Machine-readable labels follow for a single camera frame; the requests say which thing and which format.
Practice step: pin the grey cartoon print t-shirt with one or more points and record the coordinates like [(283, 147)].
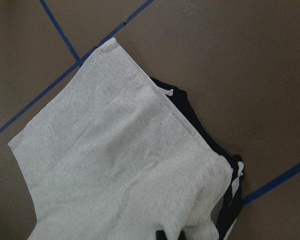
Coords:
[(112, 158)]

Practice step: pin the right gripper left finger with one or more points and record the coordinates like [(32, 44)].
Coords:
[(160, 235)]

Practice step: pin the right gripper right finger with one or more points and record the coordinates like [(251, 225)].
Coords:
[(182, 236)]

